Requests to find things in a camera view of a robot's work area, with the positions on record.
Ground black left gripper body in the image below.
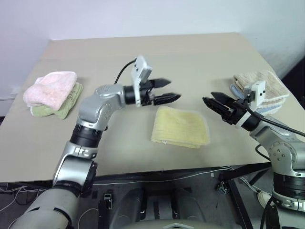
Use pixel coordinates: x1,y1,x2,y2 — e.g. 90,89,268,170
139,79,158,107

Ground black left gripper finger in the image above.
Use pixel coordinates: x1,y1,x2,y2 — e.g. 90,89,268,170
151,78,172,89
153,92,183,106

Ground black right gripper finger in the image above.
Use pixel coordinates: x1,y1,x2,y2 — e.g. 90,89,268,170
210,91,238,107
202,96,234,118

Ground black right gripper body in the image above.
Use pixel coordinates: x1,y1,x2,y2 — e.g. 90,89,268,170
222,98,251,126

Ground yellow towel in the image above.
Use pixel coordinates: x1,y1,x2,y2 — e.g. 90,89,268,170
151,106,211,149

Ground folded beige towel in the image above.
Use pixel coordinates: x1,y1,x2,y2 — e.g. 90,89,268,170
232,70,290,103

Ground folded green towel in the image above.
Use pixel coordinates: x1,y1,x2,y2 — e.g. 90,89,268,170
30,82,84,120

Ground folded pink towel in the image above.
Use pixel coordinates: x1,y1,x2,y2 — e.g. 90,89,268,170
23,71,78,112

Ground dark brown cabinet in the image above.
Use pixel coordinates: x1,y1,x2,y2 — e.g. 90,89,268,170
278,53,305,105

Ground grey rounded right leg cover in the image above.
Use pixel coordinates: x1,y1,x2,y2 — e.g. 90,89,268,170
173,188,206,224

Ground grey rounded leg cover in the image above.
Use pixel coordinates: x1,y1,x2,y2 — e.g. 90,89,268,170
111,188,146,224
173,188,206,224

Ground grey rounded left leg cover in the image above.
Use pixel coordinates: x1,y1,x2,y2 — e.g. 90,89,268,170
111,188,146,224

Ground grey robot torso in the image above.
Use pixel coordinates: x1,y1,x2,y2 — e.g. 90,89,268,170
123,220,208,229

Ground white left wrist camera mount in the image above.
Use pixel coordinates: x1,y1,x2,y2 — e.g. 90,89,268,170
130,55,153,107

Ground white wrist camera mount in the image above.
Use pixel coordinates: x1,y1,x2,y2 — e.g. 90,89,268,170
237,80,267,129
130,55,153,107

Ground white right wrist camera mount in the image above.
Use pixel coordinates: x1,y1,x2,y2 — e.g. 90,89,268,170
237,80,267,129

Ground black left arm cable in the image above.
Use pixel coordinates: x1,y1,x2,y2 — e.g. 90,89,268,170
113,59,136,84

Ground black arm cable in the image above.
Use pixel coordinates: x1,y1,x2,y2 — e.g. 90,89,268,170
113,59,136,84
245,104,305,161

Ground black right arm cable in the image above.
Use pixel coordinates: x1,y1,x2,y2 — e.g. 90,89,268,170
245,104,305,161

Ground white cable bundle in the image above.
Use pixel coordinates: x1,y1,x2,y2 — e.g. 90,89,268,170
238,177,262,194

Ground black metal frame clamp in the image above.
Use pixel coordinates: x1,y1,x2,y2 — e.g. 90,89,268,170
216,180,227,195

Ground long thin white cable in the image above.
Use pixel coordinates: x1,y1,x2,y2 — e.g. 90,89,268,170
94,166,233,186

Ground looped white floor cable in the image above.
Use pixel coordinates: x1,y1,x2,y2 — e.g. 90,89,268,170
0,185,101,225

